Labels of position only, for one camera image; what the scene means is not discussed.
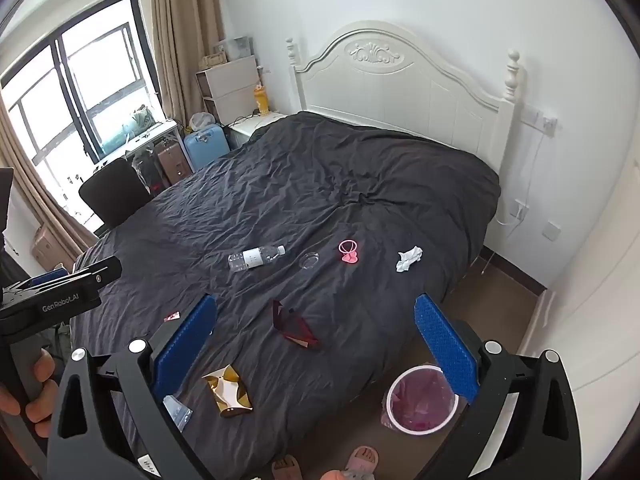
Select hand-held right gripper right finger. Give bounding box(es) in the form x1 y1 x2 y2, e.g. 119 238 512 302
414 294 583 480

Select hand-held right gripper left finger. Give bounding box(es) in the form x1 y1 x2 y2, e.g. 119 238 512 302
46 294 219 480

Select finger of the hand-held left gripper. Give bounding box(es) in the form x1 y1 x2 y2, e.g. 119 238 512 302
25 267 69 289
2 256 123 297

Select white bin with pink liner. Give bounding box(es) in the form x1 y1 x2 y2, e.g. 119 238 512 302
382 365 460 434

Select gold foil wrapper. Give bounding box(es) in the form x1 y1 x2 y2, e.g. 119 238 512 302
201 364 255 419

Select clear plastic bag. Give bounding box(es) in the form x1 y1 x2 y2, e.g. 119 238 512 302
162 395 194 434

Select white tissue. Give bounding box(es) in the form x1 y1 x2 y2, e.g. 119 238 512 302
396 246 424 274

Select clear plastic water bottle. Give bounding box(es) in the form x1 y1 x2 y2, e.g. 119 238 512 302
228 245 287 274

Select person's left hand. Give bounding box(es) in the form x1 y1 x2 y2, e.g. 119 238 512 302
0 347 59 427

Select brown cardboard box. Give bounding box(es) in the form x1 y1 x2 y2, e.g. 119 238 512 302
31 224 66 271

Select beige curtain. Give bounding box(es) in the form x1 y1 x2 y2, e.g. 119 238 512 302
0 105 99 261
149 0 226 127

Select black chair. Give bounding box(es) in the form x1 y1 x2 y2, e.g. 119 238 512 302
78 158 152 229

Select dark red wrapper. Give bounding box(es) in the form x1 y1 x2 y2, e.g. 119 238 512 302
271 300 320 350

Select brown suitcase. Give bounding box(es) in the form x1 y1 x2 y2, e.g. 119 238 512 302
155 140 194 186

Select pink slipper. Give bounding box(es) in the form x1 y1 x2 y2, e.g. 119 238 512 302
345 446 379 480

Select green plastic bag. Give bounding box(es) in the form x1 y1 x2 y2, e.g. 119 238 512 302
102 105 157 154

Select white desk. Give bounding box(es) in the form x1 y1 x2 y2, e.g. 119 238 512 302
52 119 184 231

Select blue suitcase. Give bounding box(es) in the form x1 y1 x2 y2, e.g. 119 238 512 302
184 125 231 171

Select dark grey bed duvet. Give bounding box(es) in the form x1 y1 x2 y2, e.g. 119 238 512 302
70 110 502 480

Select black framed window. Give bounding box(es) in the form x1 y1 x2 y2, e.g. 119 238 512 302
0 0 167 221

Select white nightstand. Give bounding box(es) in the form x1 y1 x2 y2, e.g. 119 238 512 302
227 112 289 151

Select white drawer cabinet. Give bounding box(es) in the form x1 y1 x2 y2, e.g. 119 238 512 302
196 55 263 121

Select clear storage box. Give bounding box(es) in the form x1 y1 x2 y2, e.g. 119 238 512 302
215 35 257 64

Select white carved headboard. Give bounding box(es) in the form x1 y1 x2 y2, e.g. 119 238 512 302
285 20 527 261

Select white charging cable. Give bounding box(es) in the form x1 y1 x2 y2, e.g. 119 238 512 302
499 130 548 227

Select white wall switch panel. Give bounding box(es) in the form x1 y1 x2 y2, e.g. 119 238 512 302
520 107 559 137

